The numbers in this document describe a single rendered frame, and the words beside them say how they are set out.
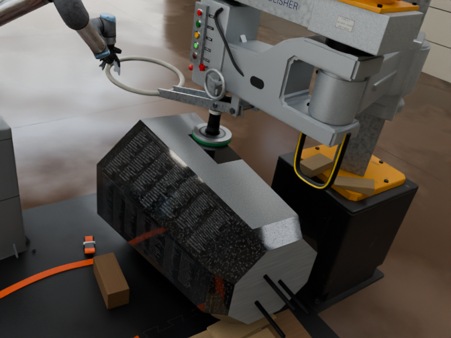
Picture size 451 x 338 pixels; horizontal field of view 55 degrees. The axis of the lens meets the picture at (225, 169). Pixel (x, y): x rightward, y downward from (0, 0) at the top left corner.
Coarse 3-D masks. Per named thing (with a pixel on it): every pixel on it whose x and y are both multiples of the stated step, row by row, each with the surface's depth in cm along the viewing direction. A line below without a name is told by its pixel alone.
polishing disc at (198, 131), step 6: (198, 126) 240; (204, 126) 241; (222, 126) 244; (198, 132) 234; (204, 132) 235; (222, 132) 238; (228, 132) 239; (198, 138) 230; (204, 138) 229; (210, 138) 230; (216, 138) 231; (222, 138) 232; (228, 138) 233
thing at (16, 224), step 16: (0, 128) 216; (0, 144) 218; (0, 160) 223; (0, 176) 227; (16, 176) 233; (0, 192) 232; (16, 192) 238; (0, 208) 236; (16, 208) 243; (0, 224) 241; (16, 224) 248; (0, 240) 246; (16, 240) 253; (0, 256) 252; (16, 256) 256
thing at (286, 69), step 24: (216, 24) 194; (240, 48) 193; (264, 48) 194; (288, 48) 172; (312, 48) 164; (240, 72) 194; (264, 72) 185; (288, 72) 177; (312, 72) 189; (336, 72) 159; (360, 72) 157; (240, 96) 199; (264, 96) 188; (288, 96) 184; (288, 120) 182; (312, 120) 175; (336, 144) 172
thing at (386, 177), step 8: (304, 152) 257; (312, 152) 259; (320, 152) 260; (328, 152) 262; (376, 160) 262; (368, 168) 252; (376, 168) 253; (384, 168) 255; (392, 168) 256; (320, 176) 241; (328, 176) 237; (352, 176) 241; (360, 176) 243; (368, 176) 244; (376, 176) 245; (384, 176) 247; (392, 176) 248; (400, 176) 250; (376, 184) 238; (384, 184) 239; (392, 184) 242; (400, 184) 248; (344, 192) 229; (352, 192) 227; (376, 192) 235; (352, 200) 228
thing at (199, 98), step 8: (176, 88) 258; (184, 88) 252; (160, 96) 253; (168, 96) 247; (176, 96) 242; (184, 96) 236; (192, 96) 231; (200, 96) 244; (192, 104) 233; (200, 104) 228; (208, 104) 223; (216, 104) 218; (224, 104) 214; (240, 104) 222; (248, 104) 218; (232, 112) 206; (240, 112) 208
